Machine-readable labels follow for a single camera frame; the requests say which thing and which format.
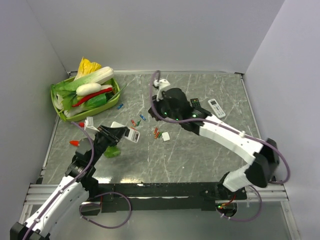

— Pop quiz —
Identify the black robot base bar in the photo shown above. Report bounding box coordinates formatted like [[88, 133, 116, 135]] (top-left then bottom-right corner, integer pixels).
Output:
[[88, 182, 247, 213]]

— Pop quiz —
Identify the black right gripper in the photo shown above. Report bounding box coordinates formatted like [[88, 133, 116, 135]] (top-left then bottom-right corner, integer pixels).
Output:
[[149, 92, 181, 122]]

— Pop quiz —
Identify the red white remote control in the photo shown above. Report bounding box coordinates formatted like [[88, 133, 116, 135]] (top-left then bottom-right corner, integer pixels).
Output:
[[110, 121, 140, 143]]

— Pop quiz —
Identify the white battery cover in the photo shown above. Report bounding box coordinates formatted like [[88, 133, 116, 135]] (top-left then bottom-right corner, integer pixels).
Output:
[[161, 132, 170, 142]]

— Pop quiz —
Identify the green plastic basket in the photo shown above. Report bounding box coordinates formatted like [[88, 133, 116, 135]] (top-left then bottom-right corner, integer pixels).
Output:
[[50, 78, 121, 122]]

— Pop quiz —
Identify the white air conditioner remote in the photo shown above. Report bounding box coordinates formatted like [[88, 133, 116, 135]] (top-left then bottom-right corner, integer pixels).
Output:
[[208, 98, 226, 119]]

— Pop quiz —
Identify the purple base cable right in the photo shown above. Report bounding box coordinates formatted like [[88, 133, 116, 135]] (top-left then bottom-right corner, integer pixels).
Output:
[[216, 186, 263, 223]]

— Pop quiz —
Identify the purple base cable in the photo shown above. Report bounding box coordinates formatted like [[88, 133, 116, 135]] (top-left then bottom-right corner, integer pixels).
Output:
[[216, 186, 263, 223], [79, 191, 133, 229]]

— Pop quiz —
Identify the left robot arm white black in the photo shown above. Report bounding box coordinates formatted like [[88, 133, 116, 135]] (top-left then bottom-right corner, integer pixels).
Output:
[[9, 125, 130, 240]]

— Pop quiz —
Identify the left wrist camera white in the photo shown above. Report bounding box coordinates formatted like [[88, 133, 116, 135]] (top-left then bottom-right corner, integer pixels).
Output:
[[78, 116, 98, 134]]

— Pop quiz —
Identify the black TV remote control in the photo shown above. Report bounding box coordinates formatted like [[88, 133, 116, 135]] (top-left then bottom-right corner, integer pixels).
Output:
[[190, 98, 201, 108]]

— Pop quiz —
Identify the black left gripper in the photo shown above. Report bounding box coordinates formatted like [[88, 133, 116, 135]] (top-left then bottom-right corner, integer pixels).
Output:
[[90, 124, 128, 165]]

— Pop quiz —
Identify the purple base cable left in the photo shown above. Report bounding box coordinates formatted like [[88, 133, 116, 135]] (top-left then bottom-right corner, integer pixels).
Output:
[[79, 191, 133, 229]]

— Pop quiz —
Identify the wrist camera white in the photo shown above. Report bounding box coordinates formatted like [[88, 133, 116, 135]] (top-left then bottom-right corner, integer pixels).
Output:
[[153, 78, 171, 102], [78, 116, 98, 134]]

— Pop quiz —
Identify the green leafy vegetable toy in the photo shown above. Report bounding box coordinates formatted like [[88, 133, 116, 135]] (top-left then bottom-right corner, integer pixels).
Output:
[[50, 81, 108, 113]]

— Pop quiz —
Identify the red chili pepper toy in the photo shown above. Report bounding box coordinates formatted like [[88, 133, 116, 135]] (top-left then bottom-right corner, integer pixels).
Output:
[[72, 87, 113, 107]]

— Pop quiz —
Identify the white radish toy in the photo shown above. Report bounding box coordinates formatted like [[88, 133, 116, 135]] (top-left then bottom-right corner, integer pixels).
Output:
[[76, 83, 102, 97]]

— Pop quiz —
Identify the aluminium frame rail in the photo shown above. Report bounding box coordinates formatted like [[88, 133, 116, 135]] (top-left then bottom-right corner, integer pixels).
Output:
[[12, 117, 290, 240]]

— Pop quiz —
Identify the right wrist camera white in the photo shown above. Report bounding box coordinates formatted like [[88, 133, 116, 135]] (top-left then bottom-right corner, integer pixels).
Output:
[[153, 78, 171, 102]]

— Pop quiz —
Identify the napa cabbage toy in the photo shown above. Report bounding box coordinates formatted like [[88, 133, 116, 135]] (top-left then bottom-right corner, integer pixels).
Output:
[[73, 57, 114, 85]]

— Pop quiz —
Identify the pile of colourful batteries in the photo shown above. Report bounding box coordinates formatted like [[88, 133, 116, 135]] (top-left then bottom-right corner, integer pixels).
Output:
[[153, 127, 162, 139]]

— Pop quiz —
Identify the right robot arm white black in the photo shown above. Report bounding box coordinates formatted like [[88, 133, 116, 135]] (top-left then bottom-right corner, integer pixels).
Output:
[[148, 87, 280, 199]]

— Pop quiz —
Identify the orange carrot toy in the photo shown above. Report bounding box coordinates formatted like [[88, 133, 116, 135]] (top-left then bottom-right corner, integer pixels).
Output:
[[69, 139, 121, 159]]

